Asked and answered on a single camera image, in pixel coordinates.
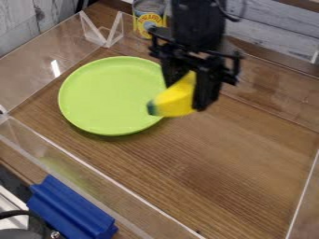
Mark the clear acrylic enclosure wall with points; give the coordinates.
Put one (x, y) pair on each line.
(33, 157)

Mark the green round plate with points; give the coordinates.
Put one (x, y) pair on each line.
(102, 96)

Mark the yellow labelled tin can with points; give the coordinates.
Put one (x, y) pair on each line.
(149, 13)

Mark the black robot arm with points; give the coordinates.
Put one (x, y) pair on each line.
(197, 24)

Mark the clear acrylic corner bracket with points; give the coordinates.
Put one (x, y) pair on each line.
(101, 36)

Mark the blue plastic block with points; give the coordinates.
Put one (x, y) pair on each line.
(68, 212)

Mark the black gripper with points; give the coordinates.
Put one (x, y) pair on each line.
(214, 65)

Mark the yellow toy banana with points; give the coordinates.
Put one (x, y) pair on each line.
(173, 102)

